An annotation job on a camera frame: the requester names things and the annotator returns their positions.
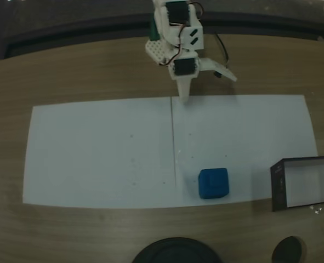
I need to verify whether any blue cube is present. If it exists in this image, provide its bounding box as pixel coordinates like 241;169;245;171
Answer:
198;167;230;200

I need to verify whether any dark brown open box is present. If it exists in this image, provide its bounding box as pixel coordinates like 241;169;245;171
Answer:
270;155;324;213

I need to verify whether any green table clamp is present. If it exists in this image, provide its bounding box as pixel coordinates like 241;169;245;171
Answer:
150;19;161;42

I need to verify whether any white paper sheet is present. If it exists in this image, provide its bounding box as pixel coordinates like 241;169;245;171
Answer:
171;94;319;208
22;97;177;210

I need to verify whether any black round stand base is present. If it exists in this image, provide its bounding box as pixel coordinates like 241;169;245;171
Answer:
131;237;223;263

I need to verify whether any black camera cable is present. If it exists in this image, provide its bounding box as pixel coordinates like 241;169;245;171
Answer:
214;32;231;78

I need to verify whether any round table cable hole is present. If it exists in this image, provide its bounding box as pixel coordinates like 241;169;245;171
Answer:
271;236;305;263

